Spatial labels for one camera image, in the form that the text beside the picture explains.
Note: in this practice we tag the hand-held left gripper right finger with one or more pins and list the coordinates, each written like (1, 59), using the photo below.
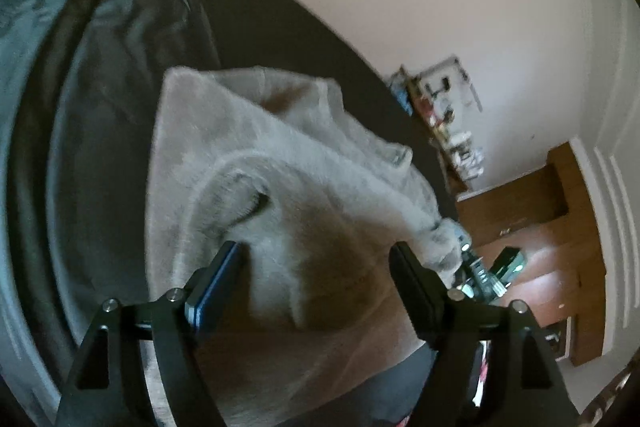
(417, 297)

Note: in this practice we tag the cluttered wooden shelf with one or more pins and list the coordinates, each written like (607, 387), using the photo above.
(515, 207)

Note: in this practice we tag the grey fleece sweater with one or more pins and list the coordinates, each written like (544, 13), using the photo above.
(300, 217)

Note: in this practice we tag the white moulded trim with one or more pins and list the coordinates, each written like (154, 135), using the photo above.
(615, 232)

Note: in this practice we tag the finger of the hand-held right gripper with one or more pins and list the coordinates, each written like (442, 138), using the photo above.
(472, 269)

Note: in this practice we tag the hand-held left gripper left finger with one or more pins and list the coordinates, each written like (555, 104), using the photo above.
(200, 302)

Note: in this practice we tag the blue-grey quilt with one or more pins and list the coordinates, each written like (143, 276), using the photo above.
(75, 57)

